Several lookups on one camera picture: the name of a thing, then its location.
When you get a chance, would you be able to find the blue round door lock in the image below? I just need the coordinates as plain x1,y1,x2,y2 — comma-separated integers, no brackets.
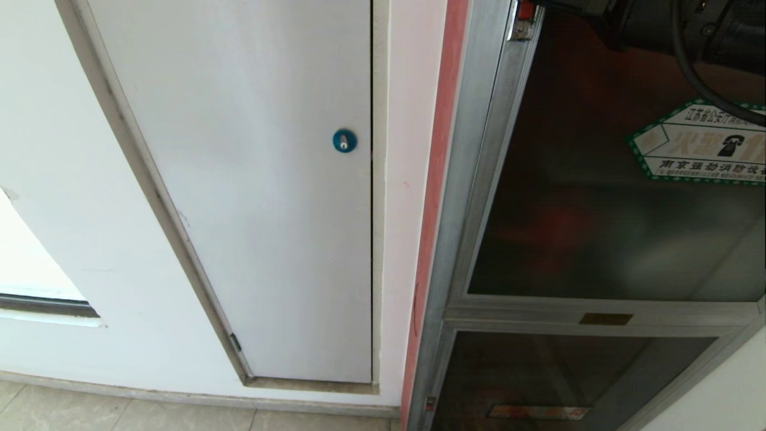
332,128,358,154

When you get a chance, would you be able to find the white access panel door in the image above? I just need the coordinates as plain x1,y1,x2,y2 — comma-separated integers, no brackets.
87,0,374,384

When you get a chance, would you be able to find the large glass cabinet door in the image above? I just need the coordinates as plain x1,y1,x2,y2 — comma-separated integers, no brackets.
444,0,766,327

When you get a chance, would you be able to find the small glass cabinet door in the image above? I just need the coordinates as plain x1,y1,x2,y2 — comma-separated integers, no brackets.
419,320,766,431

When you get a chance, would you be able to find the red and metal door latch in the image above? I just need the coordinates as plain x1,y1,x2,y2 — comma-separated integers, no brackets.
507,0,537,43

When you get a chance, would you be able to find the small brass name plate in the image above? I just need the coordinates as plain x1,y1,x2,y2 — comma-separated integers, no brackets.
579,312,634,327

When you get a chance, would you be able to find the green white hexagonal sticker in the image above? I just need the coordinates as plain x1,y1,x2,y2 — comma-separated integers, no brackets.
627,98,766,186

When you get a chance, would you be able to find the red fire hydrant cabinet frame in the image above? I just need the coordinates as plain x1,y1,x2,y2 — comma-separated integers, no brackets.
399,0,473,431

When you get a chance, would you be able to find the grey access door frame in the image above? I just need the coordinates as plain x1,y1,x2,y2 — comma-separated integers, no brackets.
55,0,391,396

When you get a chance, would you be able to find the black cable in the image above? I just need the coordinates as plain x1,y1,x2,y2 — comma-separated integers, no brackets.
671,0,766,128

